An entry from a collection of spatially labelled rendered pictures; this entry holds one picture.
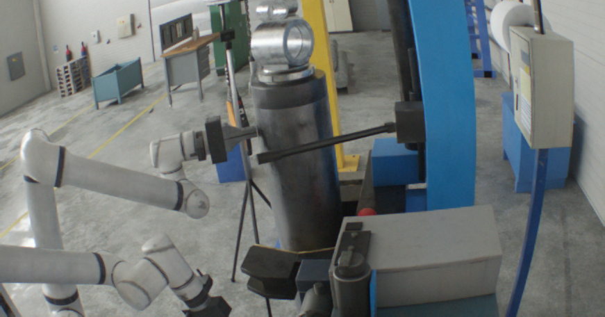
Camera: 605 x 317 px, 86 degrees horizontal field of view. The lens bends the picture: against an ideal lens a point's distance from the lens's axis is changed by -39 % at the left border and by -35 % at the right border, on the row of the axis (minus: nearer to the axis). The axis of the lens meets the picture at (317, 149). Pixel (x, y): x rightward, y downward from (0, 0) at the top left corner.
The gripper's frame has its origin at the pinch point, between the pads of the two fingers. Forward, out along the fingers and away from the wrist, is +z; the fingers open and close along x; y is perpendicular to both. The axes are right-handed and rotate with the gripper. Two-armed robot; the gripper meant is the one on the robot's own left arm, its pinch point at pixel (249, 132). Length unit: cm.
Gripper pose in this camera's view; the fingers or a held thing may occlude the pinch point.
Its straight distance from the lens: 143.3
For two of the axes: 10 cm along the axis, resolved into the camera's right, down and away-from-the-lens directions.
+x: 1.2, 9.2, 3.8
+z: 9.7, -1.9, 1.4
